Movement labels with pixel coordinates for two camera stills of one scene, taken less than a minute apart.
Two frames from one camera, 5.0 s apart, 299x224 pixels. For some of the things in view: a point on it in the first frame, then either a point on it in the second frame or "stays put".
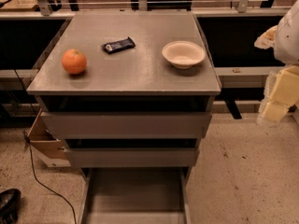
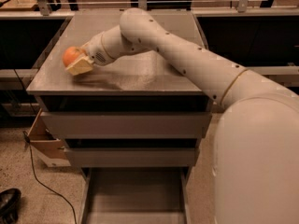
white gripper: [288, 37] -> [95, 51]
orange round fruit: [74, 61] stays put
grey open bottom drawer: [135, 195] stays put
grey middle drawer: [132, 157] stays put
